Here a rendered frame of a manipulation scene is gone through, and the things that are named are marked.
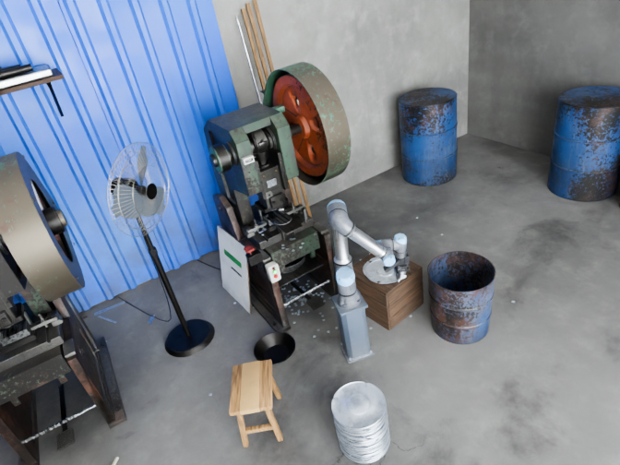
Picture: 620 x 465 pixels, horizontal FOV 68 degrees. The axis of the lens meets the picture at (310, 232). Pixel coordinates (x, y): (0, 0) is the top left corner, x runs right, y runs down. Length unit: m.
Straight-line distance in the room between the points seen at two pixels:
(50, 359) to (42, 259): 0.75
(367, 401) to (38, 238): 1.85
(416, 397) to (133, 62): 3.12
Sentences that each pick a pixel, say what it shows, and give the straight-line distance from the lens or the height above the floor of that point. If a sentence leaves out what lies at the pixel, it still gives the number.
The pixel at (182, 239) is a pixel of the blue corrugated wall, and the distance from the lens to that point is 4.46.
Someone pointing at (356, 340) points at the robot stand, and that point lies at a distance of 3.12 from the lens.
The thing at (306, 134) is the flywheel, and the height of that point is 1.30.
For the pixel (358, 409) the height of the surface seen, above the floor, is 0.32.
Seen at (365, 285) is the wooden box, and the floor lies 0.32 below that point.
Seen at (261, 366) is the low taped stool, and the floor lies 0.33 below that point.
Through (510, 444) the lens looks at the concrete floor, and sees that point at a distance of 2.91.
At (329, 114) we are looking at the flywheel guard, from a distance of 2.94.
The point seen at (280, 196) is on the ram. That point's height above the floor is 0.96.
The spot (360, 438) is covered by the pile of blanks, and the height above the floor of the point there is 0.23.
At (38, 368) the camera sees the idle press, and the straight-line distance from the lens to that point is 3.17.
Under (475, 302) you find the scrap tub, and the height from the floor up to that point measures 0.38.
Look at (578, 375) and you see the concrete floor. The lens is 3.28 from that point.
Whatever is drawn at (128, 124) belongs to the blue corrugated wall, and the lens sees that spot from 4.03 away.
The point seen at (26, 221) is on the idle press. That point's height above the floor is 1.52.
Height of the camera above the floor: 2.43
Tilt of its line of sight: 32 degrees down
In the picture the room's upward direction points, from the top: 11 degrees counter-clockwise
